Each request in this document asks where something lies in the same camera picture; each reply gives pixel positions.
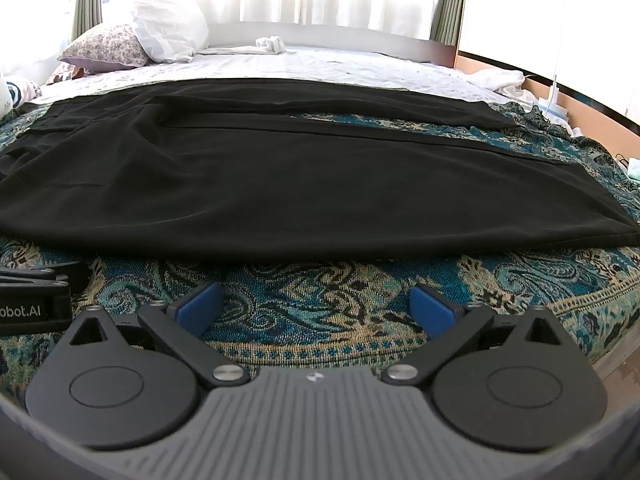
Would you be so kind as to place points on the blue and white packets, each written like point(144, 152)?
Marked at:
point(550, 110)

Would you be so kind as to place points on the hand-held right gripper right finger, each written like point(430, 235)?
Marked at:
point(432, 310)

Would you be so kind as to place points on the white pillow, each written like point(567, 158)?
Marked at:
point(170, 30)

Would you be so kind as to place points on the light green cloth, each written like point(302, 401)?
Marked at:
point(634, 169)

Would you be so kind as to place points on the grey bed headboard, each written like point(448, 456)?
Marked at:
point(375, 40)

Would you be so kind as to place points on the white stuffed toy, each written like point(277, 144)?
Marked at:
point(15, 92)

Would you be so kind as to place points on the small white knotted cloth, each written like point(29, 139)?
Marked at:
point(270, 44)

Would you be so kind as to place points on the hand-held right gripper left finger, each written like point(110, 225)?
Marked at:
point(200, 310)

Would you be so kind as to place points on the green curtain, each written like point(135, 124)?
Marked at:
point(450, 5)
point(85, 0)

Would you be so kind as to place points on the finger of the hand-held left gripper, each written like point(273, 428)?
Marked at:
point(70, 277)

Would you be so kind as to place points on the white bed sheet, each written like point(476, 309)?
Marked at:
point(325, 65)

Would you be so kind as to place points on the crumpled white cloth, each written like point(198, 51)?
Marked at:
point(500, 80)

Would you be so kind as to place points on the black pants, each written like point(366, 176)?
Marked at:
point(300, 185)

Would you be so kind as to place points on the white sheer curtain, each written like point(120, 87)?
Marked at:
point(300, 0)

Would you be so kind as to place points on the grey floral pillow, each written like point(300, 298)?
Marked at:
point(100, 47)

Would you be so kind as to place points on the brown floral pillow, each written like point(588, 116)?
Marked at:
point(65, 72)

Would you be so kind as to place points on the teal paisley blanket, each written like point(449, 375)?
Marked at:
point(310, 305)

